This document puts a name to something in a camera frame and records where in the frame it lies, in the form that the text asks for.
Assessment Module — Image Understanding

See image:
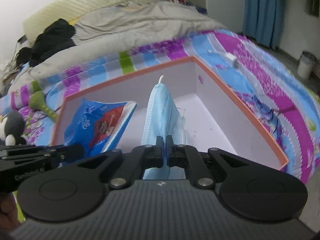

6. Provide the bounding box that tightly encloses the white trash bin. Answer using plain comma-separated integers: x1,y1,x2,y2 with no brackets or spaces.
297,50,318,80

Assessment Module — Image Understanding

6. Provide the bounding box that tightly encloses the black white penguin plush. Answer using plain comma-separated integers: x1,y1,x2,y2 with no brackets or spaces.
1,110,27,146

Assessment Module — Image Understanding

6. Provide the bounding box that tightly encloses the grey blanket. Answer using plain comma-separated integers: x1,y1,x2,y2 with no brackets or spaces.
9,1,225,92

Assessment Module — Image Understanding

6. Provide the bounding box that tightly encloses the cream quilted headboard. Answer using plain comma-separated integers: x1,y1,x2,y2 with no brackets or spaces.
22,0,156,47

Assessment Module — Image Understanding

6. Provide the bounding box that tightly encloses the blue tissue packet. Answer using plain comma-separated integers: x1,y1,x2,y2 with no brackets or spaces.
64,99,137,158

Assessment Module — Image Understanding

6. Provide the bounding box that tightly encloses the blue curtain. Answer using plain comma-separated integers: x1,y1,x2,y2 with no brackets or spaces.
242,0,285,49

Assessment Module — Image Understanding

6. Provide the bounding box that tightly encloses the black clothing pile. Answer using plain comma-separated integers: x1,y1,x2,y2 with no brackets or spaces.
16,18,76,67

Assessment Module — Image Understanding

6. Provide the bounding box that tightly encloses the blue surgical face mask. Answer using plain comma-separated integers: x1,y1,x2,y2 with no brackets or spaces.
142,75,188,180

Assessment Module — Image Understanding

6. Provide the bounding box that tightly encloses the white charger with cable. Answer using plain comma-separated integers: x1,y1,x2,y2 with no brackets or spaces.
207,49,278,111

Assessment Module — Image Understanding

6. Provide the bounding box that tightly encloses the colourful striped bed sheet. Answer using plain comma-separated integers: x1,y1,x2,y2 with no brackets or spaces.
1,30,319,183

